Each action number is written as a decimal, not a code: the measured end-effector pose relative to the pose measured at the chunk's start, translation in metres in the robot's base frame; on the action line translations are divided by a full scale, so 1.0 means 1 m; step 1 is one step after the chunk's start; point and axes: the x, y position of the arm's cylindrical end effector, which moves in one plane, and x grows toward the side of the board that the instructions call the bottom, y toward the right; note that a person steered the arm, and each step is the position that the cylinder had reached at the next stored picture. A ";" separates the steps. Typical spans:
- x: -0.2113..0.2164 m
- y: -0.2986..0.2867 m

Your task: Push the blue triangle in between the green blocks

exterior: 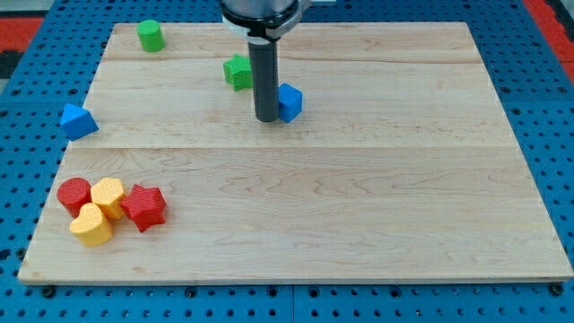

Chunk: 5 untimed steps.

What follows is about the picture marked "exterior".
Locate red star block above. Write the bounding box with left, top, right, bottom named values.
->
left=120, top=184, right=166, bottom=232

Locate yellow heart block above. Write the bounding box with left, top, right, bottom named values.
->
left=69, top=203, right=114, bottom=247

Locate red cylinder block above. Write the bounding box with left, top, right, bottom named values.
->
left=57, top=178, right=91, bottom=218

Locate green star block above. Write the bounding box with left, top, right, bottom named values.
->
left=222, top=54, right=252, bottom=92

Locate blue triangle block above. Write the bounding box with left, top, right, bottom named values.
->
left=60, top=103, right=99, bottom=141

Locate green cylinder block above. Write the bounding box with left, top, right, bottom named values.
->
left=136, top=20, right=165, bottom=52

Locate yellow hexagon block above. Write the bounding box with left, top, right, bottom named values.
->
left=91, top=178, right=125, bottom=220

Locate wooden board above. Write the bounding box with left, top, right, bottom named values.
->
left=19, top=22, right=573, bottom=285

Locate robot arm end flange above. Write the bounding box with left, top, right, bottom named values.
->
left=219, top=0, right=312, bottom=45

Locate blue cube block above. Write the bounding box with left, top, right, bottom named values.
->
left=279, top=83, right=303, bottom=123

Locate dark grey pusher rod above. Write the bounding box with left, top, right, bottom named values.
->
left=248, top=42, right=279, bottom=122

